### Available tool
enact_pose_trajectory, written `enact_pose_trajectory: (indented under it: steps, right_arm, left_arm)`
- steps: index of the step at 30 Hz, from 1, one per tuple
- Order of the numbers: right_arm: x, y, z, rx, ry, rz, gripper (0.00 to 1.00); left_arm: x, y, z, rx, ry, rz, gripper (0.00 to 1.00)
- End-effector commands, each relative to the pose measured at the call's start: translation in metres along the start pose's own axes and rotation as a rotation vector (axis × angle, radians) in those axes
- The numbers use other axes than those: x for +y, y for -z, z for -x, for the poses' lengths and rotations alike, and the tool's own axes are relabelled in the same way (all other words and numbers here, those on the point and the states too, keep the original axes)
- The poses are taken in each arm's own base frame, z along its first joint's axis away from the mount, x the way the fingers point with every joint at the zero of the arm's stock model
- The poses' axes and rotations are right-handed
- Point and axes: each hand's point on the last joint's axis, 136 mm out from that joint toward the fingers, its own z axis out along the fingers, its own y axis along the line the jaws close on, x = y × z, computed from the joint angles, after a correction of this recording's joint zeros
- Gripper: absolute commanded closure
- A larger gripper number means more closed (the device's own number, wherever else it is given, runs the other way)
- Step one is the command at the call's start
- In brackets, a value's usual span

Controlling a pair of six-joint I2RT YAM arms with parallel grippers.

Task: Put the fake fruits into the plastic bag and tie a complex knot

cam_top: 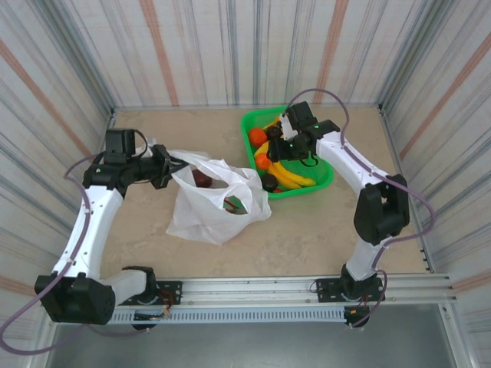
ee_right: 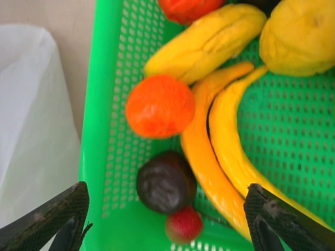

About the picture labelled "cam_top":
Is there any aluminium left side frame bar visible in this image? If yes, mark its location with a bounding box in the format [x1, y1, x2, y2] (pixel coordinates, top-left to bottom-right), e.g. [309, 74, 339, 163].
[100, 108, 117, 133]

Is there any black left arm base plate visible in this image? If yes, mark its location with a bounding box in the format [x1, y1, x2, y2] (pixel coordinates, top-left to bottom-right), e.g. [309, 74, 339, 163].
[114, 281, 184, 307]

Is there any large orange fake tangerine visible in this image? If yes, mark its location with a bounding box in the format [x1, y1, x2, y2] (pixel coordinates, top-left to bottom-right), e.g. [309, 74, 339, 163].
[248, 127, 269, 146]

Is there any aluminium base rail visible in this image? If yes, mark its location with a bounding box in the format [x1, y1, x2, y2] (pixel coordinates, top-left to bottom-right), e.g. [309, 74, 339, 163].
[40, 272, 458, 309]

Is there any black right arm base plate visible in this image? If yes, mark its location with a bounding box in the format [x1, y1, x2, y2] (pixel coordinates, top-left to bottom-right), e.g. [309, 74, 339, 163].
[313, 276, 386, 304]

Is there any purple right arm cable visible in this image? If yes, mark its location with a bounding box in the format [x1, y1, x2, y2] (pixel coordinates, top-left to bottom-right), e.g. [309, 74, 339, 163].
[285, 88, 437, 330]

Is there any green plastic basket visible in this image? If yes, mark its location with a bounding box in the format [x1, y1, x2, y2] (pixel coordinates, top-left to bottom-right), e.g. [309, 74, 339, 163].
[239, 106, 334, 202]

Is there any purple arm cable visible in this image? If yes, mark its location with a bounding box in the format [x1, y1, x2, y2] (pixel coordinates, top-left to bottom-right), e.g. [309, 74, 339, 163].
[0, 155, 149, 353]
[285, 88, 437, 330]

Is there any white plastic bag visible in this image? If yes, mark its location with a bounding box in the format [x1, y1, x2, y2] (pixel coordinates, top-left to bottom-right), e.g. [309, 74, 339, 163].
[165, 149, 272, 247]

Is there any large yellow banana bunch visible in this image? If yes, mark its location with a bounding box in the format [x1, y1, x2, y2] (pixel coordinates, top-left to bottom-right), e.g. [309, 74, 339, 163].
[267, 160, 318, 189]

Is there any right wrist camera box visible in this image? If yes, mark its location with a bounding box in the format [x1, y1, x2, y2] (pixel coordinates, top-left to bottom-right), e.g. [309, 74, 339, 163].
[278, 112, 295, 140]

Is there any grey slotted cable duct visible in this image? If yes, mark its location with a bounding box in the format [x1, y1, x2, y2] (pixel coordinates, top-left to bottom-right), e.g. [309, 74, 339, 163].
[55, 308, 348, 326]

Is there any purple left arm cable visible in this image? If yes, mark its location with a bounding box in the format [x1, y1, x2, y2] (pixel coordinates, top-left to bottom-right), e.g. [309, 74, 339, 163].
[0, 155, 149, 353]

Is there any maroon fake passion fruit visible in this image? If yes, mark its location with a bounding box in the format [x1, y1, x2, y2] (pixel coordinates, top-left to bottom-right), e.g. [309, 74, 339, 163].
[191, 169, 213, 189]

